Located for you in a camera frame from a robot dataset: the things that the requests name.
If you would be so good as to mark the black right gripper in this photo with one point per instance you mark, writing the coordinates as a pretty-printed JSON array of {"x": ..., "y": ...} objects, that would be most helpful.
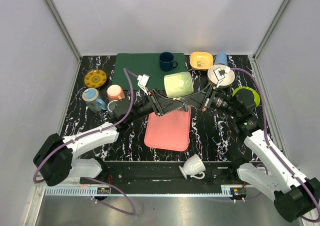
[{"x": 198, "y": 99}]

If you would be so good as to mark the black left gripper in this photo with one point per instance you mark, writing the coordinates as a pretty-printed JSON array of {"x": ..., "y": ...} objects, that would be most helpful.
[{"x": 154, "y": 102}]

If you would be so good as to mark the light green mug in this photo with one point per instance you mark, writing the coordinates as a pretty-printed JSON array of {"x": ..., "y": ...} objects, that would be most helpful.
[{"x": 178, "y": 84}]

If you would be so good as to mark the small grey cup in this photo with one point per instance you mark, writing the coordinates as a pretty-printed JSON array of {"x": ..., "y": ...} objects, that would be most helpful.
[{"x": 111, "y": 106}]

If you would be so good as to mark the grey faceted mug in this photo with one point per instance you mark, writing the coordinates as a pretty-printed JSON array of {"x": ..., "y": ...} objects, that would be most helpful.
[{"x": 185, "y": 107}]

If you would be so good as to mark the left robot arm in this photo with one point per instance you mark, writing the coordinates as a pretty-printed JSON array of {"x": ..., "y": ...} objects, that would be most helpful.
[{"x": 59, "y": 157}]

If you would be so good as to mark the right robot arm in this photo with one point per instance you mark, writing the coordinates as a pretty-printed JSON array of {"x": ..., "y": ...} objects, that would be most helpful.
[{"x": 293, "y": 194}]

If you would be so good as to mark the dark blue mug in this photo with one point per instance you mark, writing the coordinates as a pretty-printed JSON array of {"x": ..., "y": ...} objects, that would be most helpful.
[{"x": 167, "y": 61}]

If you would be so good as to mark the pink mug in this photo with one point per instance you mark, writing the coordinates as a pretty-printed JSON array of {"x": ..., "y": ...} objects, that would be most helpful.
[{"x": 115, "y": 92}]

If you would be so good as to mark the blue patterned mug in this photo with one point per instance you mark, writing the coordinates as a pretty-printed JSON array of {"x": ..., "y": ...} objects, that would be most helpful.
[{"x": 93, "y": 100}]

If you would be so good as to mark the pink plastic tray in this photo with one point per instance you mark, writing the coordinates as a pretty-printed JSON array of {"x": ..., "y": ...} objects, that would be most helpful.
[{"x": 168, "y": 132}]

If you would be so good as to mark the large cream bowl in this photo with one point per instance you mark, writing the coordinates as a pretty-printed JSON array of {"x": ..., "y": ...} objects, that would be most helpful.
[{"x": 229, "y": 78}]

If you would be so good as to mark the yellow square bowl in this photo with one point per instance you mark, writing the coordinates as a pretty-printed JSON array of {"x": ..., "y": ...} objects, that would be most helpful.
[{"x": 201, "y": 60}]

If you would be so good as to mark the dark green mat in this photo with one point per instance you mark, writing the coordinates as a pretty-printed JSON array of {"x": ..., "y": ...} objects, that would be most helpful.
[{"x": 146, "y": 63}]

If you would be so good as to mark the light blue cup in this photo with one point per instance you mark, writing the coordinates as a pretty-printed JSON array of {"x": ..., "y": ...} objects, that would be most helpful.
[{"x": 221, "y": 59}]

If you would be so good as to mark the lime green plate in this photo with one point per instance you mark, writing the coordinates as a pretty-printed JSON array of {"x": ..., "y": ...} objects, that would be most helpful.
[{"x": 256, "y": 96}]

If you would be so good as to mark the white footed teacup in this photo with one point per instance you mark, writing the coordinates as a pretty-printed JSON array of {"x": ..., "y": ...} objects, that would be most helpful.
[{"x": 193, "y": 167}]

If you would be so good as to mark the yellow patterned saucer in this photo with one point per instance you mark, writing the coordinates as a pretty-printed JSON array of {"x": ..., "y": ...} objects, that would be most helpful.
[{"x": 95, "y": 78}]

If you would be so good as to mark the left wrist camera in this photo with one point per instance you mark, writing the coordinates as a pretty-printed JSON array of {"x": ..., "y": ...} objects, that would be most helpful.
[{"x": 142, "y": 82}]

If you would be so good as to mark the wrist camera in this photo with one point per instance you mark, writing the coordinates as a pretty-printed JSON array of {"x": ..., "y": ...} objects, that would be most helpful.
[
  {"x": 220, "y": 74},
  {"x": 142, "y": 82}
]

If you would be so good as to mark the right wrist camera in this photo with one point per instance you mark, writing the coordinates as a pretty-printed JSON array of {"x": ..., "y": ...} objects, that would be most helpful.
[{"x": 220, "y": 74}]

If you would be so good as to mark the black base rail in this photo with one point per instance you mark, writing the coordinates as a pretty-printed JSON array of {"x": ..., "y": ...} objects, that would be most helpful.
[{"x": 121, "y": 172}]

